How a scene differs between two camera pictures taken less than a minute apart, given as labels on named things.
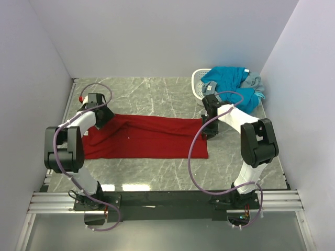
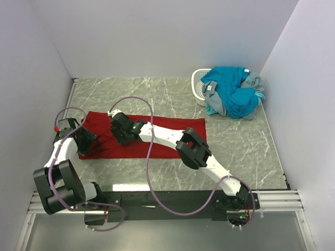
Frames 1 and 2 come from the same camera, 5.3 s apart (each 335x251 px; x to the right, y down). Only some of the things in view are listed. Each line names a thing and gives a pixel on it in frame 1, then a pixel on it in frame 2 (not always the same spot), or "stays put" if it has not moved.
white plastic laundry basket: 197,84 stays put
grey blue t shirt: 252,80 stays put
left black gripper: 109,115 -> 89,138
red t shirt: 145,136 stays put
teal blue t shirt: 230,88 stays put
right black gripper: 211,133 -> 119,140
